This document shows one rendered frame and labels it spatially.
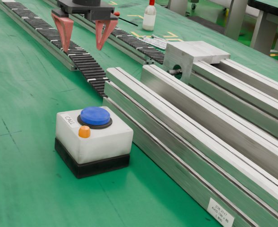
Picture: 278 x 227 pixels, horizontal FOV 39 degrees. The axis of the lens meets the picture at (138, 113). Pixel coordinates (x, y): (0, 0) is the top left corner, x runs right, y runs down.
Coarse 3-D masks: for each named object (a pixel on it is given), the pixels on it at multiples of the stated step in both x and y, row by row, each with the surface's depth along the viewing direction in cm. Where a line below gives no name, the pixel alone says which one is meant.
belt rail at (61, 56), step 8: (0, 0) 123; (8, 0) 123; (0, 8) 124; (8, 8) 117; (16, 16) 111; (24, 24) 108; (32, 32) 102; (40, 40) 98; (48, 48) 94; (56, 48) 89; (56, 56) 90; (64, 56) 86; (64, 64) 87; (72, 64) 85
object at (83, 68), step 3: (78, 66) 80; (81, 66) 80; (84, 66) 80; (87, 66) 81; (90, 66) 81; (93, 66) 81; (96, 66) 82; (99, 66) 82; (81, 69) 79; (84, 69) 79; (87, 69) 80; (90, 69) 80; (93, 69) 81; (96, 69) 81; (99, 69) 81
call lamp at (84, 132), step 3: (84, 126) 49; (87, 126) 49; (81, 129) 48; (84, 129) 48; (87, 129) 48; (78, 132) 48; (81, 132) 48; (84, 132) 48; (87, 132) 48; (90, 132) 49; (78, 135) 49; (81, 135) 48; (84, 135) 48; (87, 135) 48
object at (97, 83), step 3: (96, 81) 77; (99, 81) 77; (102, 81) 78; (108, 81) 78; (90, 84) 76; (93, 84) 76; (96, 84) 76; (99, 84) 76; (102, 84) 76; (93, 87) 75
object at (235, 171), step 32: (128, 96) 62; (160, 96) 57; (192, 96) 59; (160, 128) 54; (192, 128) 49; (224, 128) 54; (256, 128) 52; (160, 160) 55; (192, 160) 49; (224, 160) 44; (256, 160) 50; (192, 192) 50; (224, 192) 45; (256, 192) 41; (224, 224) 45; (256, 224) 43
